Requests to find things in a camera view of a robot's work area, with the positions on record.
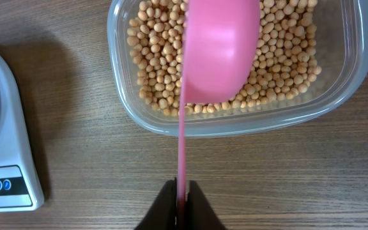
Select soybeans in container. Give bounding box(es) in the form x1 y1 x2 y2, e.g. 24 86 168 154
127 0 322 116

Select clear plastic container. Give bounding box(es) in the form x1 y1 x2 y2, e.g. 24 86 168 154
107 0 368 137

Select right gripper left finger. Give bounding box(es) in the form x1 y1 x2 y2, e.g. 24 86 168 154
135 180 177 230

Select white digital kitchen scale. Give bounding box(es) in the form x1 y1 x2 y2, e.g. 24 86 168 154
0 56 45 212

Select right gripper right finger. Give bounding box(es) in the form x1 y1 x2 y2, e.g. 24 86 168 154
186 181 227 230

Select pink plastic measuring scoop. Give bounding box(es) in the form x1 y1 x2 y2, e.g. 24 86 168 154
177 0 260 224

